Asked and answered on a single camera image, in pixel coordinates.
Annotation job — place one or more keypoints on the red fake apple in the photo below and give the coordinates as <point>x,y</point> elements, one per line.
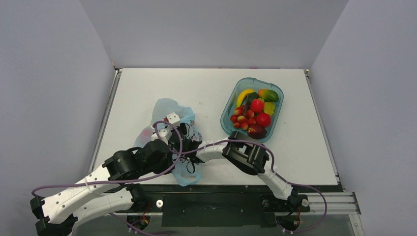
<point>263,119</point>

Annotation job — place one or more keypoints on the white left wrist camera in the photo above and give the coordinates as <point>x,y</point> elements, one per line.
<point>164,135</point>

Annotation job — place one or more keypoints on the red fake strawberry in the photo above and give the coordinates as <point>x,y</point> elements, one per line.
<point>257,105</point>

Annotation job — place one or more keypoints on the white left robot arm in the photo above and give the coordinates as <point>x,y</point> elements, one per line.
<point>111,187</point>

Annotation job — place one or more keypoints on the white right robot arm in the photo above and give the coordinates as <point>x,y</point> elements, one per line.
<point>244,152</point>

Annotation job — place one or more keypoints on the teal plastic fruit tray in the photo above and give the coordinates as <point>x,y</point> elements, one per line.
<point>256,85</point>

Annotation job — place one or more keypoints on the light blue plastic bag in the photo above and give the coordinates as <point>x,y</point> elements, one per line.
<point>185,172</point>

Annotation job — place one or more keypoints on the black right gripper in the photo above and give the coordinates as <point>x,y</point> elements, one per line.
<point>190,137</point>

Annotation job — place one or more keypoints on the yellow fake banana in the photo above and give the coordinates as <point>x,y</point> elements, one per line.
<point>242,96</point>

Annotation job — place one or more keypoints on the yellow fake starfruit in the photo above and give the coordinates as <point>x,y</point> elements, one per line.
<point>269,108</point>

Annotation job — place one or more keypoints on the dark red fake fruit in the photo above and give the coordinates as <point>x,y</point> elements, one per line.
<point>256,131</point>

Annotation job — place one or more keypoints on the fake cherry bunch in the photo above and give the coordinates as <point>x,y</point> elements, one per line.
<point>242,117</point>

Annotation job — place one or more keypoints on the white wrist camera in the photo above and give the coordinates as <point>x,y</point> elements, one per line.
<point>173,119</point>
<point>164,135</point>

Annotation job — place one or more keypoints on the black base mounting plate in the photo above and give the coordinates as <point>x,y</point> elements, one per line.
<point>221,205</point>

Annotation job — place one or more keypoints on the green orange fake mango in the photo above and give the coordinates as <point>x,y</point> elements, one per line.
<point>268,95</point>

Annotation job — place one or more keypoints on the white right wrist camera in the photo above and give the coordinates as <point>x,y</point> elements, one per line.
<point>173,119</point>

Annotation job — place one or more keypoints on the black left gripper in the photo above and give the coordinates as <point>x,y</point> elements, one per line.
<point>169,161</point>

